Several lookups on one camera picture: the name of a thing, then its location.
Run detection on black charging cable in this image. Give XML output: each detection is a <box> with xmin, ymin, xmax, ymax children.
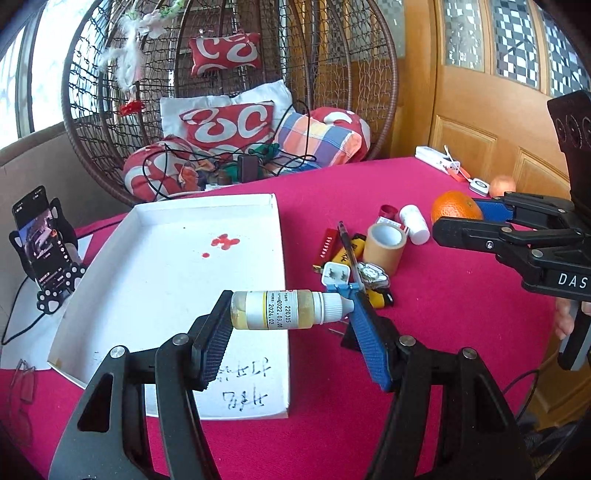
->
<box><xmin>142</xmin><ymin>99</ymin><xmax>319</xmax><ymax>199</ymax></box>

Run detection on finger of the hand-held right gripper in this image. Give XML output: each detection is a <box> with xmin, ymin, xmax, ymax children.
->
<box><xmin>473</xmin><ymin>191</ymin><xmax>578</xmax><ymax>229</ymax></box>
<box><xmin>433</xmin><ymin>216</ymin><xmax>573</xmax><ymax>278</ymax></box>

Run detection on beige tape roll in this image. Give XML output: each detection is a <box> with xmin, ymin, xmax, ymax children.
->
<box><xmin>363</xmin><ymin>224</ymin><xmax>408</xmax><ymax>277</ymax></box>

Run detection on black smartphone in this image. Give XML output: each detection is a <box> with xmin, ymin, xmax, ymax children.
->
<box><xmin>11</xmin><ymin>185</ymin><xmax>68</xmax><ymax>282</ymax></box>

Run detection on red white seat cushion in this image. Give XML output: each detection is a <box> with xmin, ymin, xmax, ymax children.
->
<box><xmin>122</xmin><ymin>107</ymin><xmax>371</xmax><ymax>204</ymax></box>

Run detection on brown cardboard panel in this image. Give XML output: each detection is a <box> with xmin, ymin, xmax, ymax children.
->
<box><xmin>0</xmin><ymin>122</ymin><xmax>134</xmax><ymax>241</ymax></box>

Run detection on black pen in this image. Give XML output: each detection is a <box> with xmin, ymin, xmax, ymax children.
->
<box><xmin>337</xmin><ymin>220</ymin><xmax>365</xmax><ymax>289</ymax></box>

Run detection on apple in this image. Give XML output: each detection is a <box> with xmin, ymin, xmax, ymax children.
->
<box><xmin>489</xmin><ymin>175</ymin><xmax>518</xmax><ymax>197</ymax></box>

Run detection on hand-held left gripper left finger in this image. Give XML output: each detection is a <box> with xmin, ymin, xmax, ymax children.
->
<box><xmin>48</xmin><ymin>290</ymin><xmax>234</xmax><ymax>480</ymax></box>

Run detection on orange fruit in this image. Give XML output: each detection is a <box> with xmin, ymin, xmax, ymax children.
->
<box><xmin>431</xmin><ymin>191</ymin><xmax>484</xmax><ymax>227</ymax></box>

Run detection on red lighter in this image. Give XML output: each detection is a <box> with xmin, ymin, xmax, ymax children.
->
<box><xmin>310</xmin><ymin>229</ymin><xmax>340</xmax><ymax>273</ymax></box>

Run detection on plaid cushion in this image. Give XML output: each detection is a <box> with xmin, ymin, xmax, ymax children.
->
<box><xmin>272</xmin><ymin>111</ymin><xmax>363</xmax><ymax>167</ymax></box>

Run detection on small red white headrest pillow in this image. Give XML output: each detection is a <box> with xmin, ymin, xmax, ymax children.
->
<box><xmin>188</xmin><ymin>32</ymin><xmax>262</xmax><ymax>77</ymax></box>

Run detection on small yellow dropper bottle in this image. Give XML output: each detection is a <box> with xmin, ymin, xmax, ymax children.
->
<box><xmin>229</xmin><ymin>288</ymin><xmax>355</xmax><ymax>330</ymax></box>

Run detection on blue clip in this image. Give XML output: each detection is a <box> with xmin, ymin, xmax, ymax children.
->
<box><xmin>325</xmin><ymin>282</ymin><xmax>370</xmax><ymax>301</ymax></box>

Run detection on thin frame glasses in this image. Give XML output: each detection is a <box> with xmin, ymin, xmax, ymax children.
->
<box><xmin>0</xmin><ymin>357</ymin><xmax>40</xmax><ymax>448</ymax></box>

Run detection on dark grey shoe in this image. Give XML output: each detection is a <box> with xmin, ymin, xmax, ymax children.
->
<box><xmin>526</xmin><ymin>425</ymin><xmax>578</xmax><ymax>467</ymax></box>

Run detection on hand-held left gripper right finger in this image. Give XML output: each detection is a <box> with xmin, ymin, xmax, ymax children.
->
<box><xmin>339</xmin><ymin>295</ymin><xmax>536</xmax><ymax>480</ymax></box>

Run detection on smartphone on cat stand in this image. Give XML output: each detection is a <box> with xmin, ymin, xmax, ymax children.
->
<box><xmin>9</xmin><ymin>198</ymin><xmax>88</xmax><ymax>315</ymax></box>

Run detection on white power strip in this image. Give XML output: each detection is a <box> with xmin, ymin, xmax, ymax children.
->
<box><xmin>414</xmin><ymin>146</ymin><xmax>455</xmax><ymax>171</ymax></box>

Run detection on white pill bottle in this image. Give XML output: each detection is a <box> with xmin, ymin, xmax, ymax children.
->
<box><xmin>399</xmin><ymin>204</ymin><xmax>431</xmax><ymax>245</ymax></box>

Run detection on white feather hanging ornament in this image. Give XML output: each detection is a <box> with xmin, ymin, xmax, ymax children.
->
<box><xmin>99</xmin><ymin>0</ymin><xmax>185</xmax><ymax>116</ymax></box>

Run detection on black phone cable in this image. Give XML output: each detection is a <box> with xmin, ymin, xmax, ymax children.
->
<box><xmin>0</xmin><ymin>277</ymin><xmax>42</xmax><ymax>344</ymax></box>

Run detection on wooden door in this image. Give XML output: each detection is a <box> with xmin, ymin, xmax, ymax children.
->
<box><xmin>402</xmin><ymin>0</ymin><xmax>591</xmax><ymax>416</ymax></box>

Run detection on white paper sheet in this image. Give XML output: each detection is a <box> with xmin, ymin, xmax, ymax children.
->
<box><xmin>0</xmin><ymin>233</ymin><xmax>100</xmax><ymax>371</ymax></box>

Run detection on red and white box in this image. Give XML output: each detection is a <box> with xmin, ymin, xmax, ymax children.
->
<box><xmin>376</xmin><ymin>217</ymin><xmax>411</xmax><ymax>234</ymax></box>

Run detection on black power adapter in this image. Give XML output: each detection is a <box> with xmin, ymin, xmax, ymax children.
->
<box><xmin>238</xmin><ymin>154</ymin><xmax>262</xmax><ymax>183</ymax></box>

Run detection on white charger plug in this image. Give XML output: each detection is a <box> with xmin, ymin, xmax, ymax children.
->
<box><xmin>321</xmin><ymin>261</ymin><xmax>354</xmax><ymax>289</ymax></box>

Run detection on red white square cushion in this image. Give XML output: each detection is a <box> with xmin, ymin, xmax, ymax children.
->
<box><xmin>179</xmin><ymin>102</ymin><xmax>275</xmax><ymax>151</ymax></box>

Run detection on person's right hand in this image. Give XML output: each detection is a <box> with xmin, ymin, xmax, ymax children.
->
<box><xmin>554</xmin><ymin>298</ymin><xmax>577</xmax><ymax>341</ymax></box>

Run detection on wicker hanging chair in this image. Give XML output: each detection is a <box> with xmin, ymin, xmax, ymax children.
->
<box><xmin>61</xmin><ymin>0</ymin><xmax>400</xmax><ymax>208</ymax></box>

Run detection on window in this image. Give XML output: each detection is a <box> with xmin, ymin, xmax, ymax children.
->
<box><xmin>0</xmin><ymin>0</ymin><xmax>88</xmax><ymax>144</ymax></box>

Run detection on white cardboard tray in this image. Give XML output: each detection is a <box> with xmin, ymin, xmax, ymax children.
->
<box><xmin>47</xmin><ymin>193</ymin><xmax>291</xmax><ymax>421</ymax></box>

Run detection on yellow lighter black print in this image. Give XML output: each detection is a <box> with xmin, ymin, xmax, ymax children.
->
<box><xmin>333</xmin><ymin>235</ymin><xmax>368</xmax><ymax>266</ymax></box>

